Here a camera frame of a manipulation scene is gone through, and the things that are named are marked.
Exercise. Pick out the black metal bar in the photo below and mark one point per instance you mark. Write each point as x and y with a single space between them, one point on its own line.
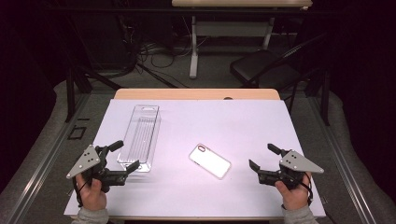
124 10

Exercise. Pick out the smartphone with blue back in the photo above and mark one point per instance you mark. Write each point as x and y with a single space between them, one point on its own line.
210 161

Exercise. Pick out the metal floor rail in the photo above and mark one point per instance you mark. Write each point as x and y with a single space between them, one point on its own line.
49 155
342 158

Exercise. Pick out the person's left hand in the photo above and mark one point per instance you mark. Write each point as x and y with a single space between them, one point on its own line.
91 199

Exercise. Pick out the white desk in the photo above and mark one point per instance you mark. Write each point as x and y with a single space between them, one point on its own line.
193 46

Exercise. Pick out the person's right hand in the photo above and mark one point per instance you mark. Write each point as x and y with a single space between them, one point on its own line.
295 199

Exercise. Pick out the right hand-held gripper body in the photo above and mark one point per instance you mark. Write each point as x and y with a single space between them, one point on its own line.
299 163

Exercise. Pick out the black metal stand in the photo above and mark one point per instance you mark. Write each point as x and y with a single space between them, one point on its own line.
325 99
70 93

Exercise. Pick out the black folding chair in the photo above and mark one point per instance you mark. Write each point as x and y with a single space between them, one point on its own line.
261 65

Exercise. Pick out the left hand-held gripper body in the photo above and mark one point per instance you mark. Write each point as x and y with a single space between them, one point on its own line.
85 161

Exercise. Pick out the clear plastic tray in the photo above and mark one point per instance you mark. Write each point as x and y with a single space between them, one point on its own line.
140 137

